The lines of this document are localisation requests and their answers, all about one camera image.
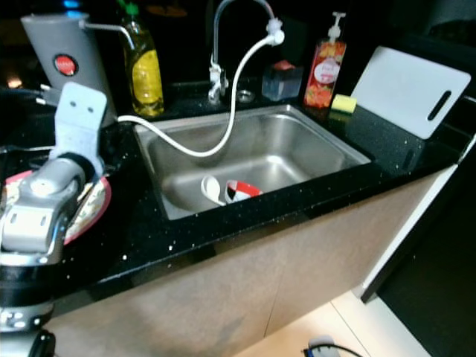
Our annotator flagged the beige cabinet front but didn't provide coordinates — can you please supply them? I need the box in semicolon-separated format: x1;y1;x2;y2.
45;164;458;357

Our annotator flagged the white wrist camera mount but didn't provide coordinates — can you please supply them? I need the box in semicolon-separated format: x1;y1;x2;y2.
306;335;337;357
50;82;107;161

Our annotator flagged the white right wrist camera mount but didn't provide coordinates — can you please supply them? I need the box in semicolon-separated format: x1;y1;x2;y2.
306;335;337;357

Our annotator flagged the yellow green sponge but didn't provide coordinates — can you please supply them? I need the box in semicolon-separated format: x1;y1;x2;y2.
331;94;358;115

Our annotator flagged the chrome sink faucet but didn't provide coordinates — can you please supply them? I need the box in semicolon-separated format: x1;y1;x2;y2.
208;0;283;105

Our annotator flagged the white plastic rice spoon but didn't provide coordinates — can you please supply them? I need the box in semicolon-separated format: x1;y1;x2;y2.
201;176;228;206

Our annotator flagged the red bowl with grey tape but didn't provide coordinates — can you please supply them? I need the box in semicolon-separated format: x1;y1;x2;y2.
225;179;263;204

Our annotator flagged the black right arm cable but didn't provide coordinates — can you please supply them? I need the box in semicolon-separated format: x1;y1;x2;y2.
324;342;369;357

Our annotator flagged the stainless steel sink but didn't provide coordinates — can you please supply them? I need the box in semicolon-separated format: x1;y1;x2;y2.
134;104;373;221

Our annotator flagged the grey jug with red sticker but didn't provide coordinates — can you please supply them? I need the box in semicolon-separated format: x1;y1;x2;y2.
21;13;127;123

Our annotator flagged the pink rimmed patterned plate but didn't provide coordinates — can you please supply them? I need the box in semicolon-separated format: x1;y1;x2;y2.
4;170;112;246

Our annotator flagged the clear plastic soap container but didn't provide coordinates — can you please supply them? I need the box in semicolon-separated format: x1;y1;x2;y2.
262;61;304;102

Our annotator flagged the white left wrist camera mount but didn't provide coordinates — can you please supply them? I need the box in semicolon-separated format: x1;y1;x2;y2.
50;82;107;161

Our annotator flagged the white plastic cutting board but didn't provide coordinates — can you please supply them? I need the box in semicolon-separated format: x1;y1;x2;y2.
351;46;473;140

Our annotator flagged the white flexible hose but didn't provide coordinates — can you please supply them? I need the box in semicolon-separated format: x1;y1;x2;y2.
117;30;283;158

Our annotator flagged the red peach hand soap bottle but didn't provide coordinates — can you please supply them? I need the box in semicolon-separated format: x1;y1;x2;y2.
303;13;347;110

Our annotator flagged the yellow dish soap bottle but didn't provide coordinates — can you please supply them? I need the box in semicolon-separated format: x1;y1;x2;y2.
123;0;164;118

